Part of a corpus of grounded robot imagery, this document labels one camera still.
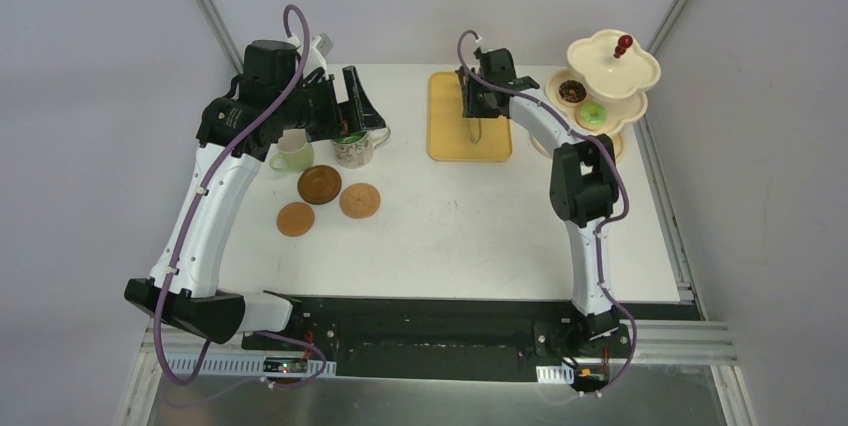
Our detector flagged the chocolate sprinkled donut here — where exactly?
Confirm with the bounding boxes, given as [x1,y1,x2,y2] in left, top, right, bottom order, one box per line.
[558,79,588,105]

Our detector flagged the light woven round coaster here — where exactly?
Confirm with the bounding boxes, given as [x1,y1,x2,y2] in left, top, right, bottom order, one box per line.
[339,183,381,219]

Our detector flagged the green frosted donut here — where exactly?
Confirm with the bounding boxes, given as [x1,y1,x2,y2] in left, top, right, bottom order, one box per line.
[576,101,608,130]

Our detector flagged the metal tongs with black tips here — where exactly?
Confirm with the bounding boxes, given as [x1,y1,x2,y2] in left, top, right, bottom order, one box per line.
[456,67,482,145]

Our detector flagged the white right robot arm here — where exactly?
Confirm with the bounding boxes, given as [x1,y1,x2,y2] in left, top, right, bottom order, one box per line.
[457,47,620,356]

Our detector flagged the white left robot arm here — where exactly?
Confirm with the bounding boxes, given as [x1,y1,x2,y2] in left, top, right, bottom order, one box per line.
[124,40,386,351]

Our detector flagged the floral mug with green inside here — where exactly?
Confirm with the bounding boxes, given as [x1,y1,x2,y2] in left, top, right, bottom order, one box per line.
[331,127,392,169]

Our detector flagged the light green mug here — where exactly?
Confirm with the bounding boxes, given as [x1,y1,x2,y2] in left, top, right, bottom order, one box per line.
[269,129,314,172]

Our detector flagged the dark brown wooden coaster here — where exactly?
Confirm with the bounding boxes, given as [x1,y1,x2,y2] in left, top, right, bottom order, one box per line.
[297,165,342,205]

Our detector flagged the yellow plastic tray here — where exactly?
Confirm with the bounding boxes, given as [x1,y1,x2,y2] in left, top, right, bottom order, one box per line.
[427,72,513,162]

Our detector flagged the cream three-tier cake stand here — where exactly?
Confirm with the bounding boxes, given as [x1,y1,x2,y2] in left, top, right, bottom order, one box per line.
[542,29,661,160]

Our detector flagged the orange round coaster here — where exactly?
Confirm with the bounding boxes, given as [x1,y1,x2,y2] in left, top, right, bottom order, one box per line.
[276,202,315,237]

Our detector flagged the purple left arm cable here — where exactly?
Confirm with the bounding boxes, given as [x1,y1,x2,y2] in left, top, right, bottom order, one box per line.
[153,4,311,386]

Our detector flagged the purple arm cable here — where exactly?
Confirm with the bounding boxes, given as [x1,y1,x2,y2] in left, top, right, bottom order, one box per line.
[153,4,311,386]
[457,29,639,392]

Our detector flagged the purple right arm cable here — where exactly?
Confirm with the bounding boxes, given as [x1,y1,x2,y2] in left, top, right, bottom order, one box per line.
[457,29,639,392]

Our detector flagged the left aluminium frame post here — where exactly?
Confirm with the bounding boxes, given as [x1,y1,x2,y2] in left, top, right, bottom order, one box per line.
[194,0,243,72]

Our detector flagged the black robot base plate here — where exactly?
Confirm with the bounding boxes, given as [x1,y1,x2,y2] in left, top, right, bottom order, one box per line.
[241,295,704,383]

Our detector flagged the right white slotted cable duct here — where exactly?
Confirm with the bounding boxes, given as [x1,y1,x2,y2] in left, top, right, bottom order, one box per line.
[535,363,575,385]

